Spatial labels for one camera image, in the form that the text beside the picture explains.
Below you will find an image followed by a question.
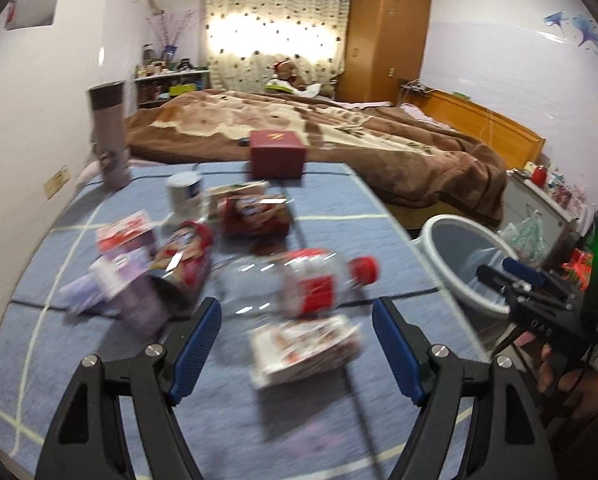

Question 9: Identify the red cartoon can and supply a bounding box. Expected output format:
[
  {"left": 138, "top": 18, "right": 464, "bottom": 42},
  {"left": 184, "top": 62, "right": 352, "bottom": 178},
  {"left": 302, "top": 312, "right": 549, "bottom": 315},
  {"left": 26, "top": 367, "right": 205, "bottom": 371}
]
[{"left": 148, "top": 221, "right": 213, "bottom": 310}]

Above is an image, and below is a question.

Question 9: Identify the purple foam sleeve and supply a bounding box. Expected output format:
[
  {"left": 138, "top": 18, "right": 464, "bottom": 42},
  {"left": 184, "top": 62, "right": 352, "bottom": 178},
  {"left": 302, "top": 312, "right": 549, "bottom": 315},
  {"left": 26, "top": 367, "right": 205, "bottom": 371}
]
[{"left": 58, "top": 247, "right": 179, "bottom": 337}]

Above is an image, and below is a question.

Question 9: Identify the clear plastic bottle red label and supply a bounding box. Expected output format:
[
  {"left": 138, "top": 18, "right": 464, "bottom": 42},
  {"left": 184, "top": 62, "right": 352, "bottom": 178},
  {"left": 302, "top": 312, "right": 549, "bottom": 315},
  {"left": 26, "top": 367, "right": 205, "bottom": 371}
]
[{"left": 213, "top": 248, "right": 380, "bottom": 318}]

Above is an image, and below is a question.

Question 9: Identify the pink white carton box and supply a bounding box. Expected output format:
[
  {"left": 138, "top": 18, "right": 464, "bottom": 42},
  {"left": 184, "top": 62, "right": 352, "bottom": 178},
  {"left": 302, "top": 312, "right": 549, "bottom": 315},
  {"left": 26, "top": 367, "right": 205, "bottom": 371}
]
[{"left": 95, "top": 210, "right": 157, "bottom": 256}]

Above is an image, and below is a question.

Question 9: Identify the white blue yogurt cup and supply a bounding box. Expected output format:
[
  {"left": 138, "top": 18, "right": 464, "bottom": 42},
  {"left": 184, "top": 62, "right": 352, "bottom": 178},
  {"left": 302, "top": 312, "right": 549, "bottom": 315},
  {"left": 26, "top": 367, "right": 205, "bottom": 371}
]
[{"left": 165, "top": 170, "right": 203, "bottom": 226}]

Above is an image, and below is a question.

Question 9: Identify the cream paper bag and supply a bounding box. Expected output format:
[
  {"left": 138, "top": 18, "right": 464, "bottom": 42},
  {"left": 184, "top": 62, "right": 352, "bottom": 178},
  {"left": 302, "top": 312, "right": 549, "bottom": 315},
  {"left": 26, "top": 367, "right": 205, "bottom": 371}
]
[{"left": 206, "top": 180, "right": 270, "bottom": 210}]

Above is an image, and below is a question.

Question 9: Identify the white trash bin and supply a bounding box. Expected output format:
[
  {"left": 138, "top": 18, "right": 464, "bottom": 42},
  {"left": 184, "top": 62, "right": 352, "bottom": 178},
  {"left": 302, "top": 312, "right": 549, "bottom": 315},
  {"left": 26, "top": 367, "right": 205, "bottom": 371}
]
[{"left": 413, "top": 214, "right": 518, "bottom": 320}]

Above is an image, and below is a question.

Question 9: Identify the person's right hand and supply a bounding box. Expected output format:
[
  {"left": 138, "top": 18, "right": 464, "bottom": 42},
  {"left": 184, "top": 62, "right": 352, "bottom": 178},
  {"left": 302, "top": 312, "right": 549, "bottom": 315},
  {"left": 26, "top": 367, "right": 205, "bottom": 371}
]
[{"left": 538, "top": 344, "right": 598, "bottom": 419}]

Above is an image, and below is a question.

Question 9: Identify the red green checked bag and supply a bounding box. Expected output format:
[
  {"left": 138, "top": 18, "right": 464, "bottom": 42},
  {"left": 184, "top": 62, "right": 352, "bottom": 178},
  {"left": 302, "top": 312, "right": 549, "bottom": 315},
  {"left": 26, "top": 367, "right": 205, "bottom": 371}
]
[{"left": 562, "top": 248, "right": 593, "bottom": 290}]

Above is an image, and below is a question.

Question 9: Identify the green white plastic bag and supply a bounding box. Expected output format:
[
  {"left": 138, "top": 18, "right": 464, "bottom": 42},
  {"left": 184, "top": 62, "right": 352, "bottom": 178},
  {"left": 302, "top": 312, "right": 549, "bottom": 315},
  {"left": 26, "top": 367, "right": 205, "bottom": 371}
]
[{"left": 498, "top": 211, "right": 547, "bottom": 266}]

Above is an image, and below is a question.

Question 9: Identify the grey bedside cabinet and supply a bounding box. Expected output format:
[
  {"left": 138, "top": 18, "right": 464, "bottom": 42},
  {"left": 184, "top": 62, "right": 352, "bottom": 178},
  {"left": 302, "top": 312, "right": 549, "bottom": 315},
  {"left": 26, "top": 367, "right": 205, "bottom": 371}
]
[{"left": 500, "top": 170, "right": 579, "bottom": 246}]

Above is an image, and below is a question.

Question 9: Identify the red mug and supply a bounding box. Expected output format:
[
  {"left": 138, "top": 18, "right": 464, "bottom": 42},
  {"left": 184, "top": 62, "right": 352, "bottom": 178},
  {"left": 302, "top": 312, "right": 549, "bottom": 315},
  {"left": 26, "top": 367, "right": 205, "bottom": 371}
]
[{"left": 530, "top": 165, "right": 548, "bottom": 188}]

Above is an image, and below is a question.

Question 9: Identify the blue checked table cloth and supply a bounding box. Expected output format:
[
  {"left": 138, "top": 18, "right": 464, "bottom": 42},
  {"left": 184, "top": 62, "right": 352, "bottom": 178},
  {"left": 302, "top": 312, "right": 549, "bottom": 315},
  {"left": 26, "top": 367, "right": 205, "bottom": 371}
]
[{"left": 0, "top": 162, "right": 484, "bottom": 479}]

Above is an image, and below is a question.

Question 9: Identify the wooden bed headboard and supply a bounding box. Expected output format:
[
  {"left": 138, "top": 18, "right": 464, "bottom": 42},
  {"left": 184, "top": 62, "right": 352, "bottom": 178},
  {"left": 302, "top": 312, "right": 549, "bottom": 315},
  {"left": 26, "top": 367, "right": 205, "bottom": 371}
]
[{"left": 402, "top": 90, "right": 545, "bottom": 169}]

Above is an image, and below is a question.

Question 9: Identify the brown patterned blanket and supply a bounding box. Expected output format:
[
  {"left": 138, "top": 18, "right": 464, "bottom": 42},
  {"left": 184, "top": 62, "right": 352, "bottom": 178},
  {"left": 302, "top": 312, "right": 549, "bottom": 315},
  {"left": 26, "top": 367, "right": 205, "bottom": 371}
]
[{"left": 126, "top": 90, "right": 507, "bottom": 228}]

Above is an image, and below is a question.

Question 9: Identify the red gift box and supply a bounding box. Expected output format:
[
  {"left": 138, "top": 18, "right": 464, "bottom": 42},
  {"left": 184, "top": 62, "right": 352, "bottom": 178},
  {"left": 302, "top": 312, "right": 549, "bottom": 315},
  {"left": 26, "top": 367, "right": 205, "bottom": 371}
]
[{"left": 249, "top": 129, "right": 307, "bottom": 180}]

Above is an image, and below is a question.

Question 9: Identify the white cluttered shelf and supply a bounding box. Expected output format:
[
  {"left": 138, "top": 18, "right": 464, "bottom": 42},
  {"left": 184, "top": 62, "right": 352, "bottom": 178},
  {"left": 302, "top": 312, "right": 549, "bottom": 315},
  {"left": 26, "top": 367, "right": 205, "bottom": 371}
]
[{"left": 134, "top": 68, "right": 210, "bottom": 108}]

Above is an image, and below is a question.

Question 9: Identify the grey thermos tumbler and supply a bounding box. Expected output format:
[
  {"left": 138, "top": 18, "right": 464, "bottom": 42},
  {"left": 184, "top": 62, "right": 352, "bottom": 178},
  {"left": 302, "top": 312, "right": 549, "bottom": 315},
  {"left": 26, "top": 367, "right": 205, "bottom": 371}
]
[{"left": 88, "top": 80, "right": 131, "bottom": 192}]

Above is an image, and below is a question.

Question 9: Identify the brown teddy bear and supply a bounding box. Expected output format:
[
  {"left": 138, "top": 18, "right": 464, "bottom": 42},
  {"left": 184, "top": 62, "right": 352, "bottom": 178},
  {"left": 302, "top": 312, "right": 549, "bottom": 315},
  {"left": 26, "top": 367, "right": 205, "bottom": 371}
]
[{"left": 273, "top": 60, "right": 307, "bottom": 91}]

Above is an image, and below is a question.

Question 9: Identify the orange wooden wardrobe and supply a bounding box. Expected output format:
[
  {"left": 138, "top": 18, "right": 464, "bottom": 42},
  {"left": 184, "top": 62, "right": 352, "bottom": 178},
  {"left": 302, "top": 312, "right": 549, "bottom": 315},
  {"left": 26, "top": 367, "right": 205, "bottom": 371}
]
[{"left": 336, "top": 0, "right": 431, "bottom": 103}]

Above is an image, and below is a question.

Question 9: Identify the dotted window curtain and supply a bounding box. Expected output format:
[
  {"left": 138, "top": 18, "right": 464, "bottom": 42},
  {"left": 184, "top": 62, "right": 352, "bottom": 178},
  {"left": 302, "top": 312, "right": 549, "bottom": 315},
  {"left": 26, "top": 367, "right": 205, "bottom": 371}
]
[{"left": 205, "top": 0, "right": 351, "bottom": 93}]

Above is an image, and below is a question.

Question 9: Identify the wall socket plate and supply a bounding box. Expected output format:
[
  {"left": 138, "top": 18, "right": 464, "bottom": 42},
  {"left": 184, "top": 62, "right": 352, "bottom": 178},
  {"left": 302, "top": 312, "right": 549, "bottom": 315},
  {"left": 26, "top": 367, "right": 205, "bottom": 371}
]
[{"left": 43, "top": 166, "right": 70, "bottom": 200}]

